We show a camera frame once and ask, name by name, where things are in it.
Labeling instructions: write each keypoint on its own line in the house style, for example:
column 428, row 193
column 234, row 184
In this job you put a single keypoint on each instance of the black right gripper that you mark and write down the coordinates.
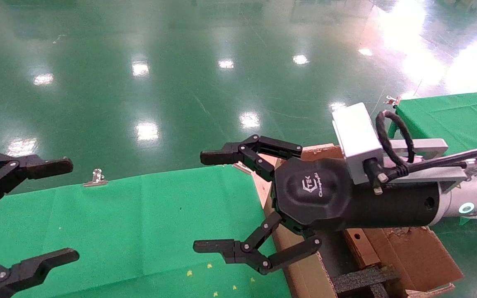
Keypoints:
column 325, row 198

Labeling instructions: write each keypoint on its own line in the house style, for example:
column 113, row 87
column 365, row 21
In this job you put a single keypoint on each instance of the small cardboard box with hole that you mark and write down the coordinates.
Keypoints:
column 364, row 250

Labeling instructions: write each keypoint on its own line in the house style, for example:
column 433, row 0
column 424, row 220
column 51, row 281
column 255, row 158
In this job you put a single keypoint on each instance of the large open cardboard carton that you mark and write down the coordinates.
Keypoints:
column 420, row 252

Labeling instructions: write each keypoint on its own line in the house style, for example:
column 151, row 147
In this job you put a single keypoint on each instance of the silver binder clip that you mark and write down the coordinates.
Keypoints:
column 96, row 179
column 392, row 100
column 242, row 168

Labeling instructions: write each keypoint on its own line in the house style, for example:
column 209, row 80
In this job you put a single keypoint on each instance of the large green tablecloth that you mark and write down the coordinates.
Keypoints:
column 118, row 227

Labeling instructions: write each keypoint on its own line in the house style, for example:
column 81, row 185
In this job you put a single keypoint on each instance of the black foam insert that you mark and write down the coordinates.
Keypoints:
column 358, row 280

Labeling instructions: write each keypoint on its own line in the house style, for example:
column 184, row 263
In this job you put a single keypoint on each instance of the green cloth side table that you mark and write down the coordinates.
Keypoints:
column 462, row 120

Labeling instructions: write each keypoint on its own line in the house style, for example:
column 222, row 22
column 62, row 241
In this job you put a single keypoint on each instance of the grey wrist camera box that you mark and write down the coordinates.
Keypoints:
column 356, row 140

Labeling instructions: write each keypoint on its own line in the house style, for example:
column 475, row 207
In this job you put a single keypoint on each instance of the silver camera mount bracket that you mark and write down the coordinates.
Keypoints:
column 433, row 174

